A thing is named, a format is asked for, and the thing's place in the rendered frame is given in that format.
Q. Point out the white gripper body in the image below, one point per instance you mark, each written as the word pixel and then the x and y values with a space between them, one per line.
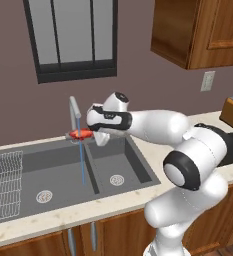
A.
pixel 102 138

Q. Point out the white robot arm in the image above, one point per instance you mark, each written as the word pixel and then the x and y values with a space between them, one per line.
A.
pixel 194 150

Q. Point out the red orange fish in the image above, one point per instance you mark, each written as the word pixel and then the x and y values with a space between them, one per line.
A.
pixel 80 133

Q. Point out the grey sink tap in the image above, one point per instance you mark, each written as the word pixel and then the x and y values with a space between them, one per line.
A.
pixel 74 107

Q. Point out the round sink drain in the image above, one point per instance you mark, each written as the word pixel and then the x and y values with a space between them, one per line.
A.
pixel 44 196
pixel 116 180

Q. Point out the dark grey double sink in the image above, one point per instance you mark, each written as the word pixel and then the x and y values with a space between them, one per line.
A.
pixel 54 173

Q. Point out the blue water stream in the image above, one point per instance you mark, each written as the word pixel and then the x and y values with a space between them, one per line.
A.
pixel 82 160

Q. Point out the black framed window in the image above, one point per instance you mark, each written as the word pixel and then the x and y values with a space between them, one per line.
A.
pixel 73 71

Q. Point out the wooden base cupboard door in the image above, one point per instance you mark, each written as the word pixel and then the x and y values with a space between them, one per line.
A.
pixel 121 233
pixel 218 220
pixel 28 246

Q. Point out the white wall socket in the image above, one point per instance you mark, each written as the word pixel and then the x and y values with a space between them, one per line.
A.
pixel 207 81

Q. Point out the wooden wall cupboard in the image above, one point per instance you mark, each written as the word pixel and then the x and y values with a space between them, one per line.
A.
pixel 174 30

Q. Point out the wooden wall cupboard door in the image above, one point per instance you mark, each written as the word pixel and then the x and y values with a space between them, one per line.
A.
pixel 221 33

